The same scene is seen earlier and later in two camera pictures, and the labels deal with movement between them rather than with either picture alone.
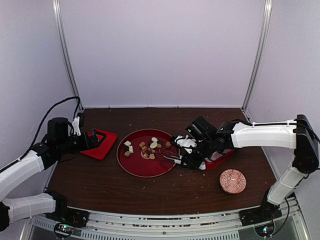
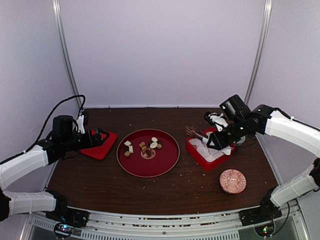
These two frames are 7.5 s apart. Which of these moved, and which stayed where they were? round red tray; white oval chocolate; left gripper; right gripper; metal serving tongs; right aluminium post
Moved: right gripper; metal serving tongs
Stayed: round red tray; right aluminium post; white oval chocolate; left gripper
